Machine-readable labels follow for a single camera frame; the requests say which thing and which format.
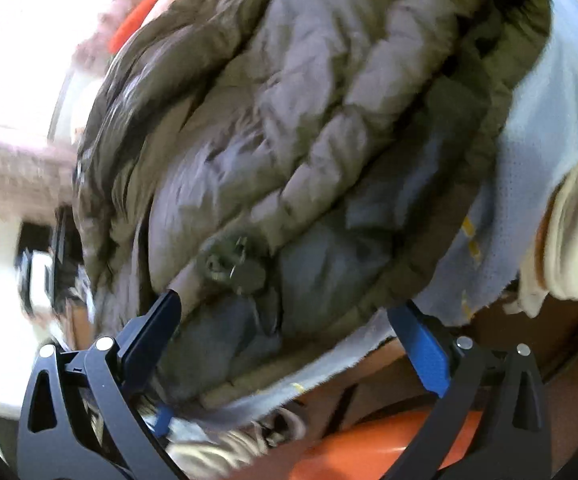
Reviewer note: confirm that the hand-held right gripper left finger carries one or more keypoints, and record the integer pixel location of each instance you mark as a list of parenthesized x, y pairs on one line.
[(149, 330)]

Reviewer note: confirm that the light sneaker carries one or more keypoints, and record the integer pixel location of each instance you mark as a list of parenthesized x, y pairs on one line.
[(239, 447)]

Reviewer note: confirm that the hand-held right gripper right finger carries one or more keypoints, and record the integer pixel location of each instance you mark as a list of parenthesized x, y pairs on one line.
[(426, 345)]

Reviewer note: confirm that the olive hooded puffer jacket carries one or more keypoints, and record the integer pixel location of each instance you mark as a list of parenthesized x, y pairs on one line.
[(319, 110)]

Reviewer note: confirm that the bright window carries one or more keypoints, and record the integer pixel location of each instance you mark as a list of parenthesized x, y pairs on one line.
[(19, 60)]

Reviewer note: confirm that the blue plaid cartoon quilt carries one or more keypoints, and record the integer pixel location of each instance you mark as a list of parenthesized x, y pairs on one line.
[(529, 150)]

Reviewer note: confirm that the orange plastic stool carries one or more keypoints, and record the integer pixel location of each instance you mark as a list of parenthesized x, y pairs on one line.
[(359, 450)]

